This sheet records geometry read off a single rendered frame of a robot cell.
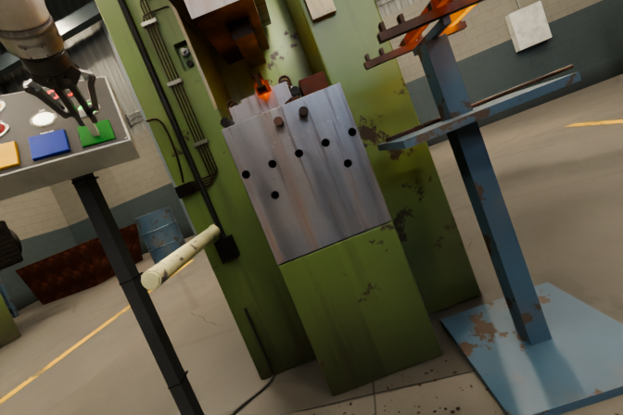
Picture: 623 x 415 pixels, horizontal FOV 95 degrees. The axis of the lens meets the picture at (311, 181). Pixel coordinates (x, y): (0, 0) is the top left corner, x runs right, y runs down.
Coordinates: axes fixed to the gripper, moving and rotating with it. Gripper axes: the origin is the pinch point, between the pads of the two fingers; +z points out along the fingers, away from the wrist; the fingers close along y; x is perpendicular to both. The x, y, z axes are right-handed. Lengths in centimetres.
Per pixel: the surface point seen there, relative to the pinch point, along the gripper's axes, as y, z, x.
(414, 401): 46, 34, -99
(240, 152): 32.2, 8.8, -17.2
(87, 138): -2.1, 3.5, -1.3
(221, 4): 45, -13, 22
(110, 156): 0.8, 7.6, -5.4
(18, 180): -18.3, 6.6, -5.3
